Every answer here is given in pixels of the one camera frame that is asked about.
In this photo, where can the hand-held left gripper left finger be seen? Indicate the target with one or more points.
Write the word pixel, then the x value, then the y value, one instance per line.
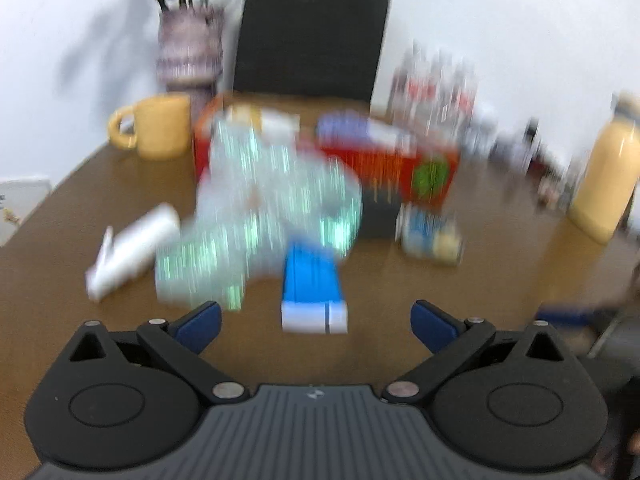
pixel 200 327

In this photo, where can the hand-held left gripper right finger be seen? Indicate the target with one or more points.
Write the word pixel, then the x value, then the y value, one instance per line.
pixel 432 326

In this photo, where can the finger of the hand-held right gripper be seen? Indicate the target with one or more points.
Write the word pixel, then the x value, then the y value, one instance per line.
pixel 565 316

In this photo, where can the blue and yellow packet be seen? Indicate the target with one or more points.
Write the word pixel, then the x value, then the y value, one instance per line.
pixel 430 235

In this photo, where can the white folding handheld device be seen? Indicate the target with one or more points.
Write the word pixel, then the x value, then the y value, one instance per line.
pixel 135 245

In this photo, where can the blue and white small box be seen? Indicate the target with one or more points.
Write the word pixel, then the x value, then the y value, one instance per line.
pixel 312 280

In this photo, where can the iridescent clear plastic wrap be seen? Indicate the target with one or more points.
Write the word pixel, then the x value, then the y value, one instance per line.
pixel 260 185

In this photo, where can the orange-red cardboard box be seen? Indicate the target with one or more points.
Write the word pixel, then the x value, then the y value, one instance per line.
pixel 375 160

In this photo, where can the pale yellow thermos bottle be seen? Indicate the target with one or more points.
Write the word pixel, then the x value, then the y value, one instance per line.
pixel 605 180

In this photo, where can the yellow ceramic mug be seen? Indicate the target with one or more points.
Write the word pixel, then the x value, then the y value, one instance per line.
pixel 160 125

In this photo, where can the pack of water bottles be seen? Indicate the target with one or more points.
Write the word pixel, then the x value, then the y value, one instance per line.
pixel 430 95

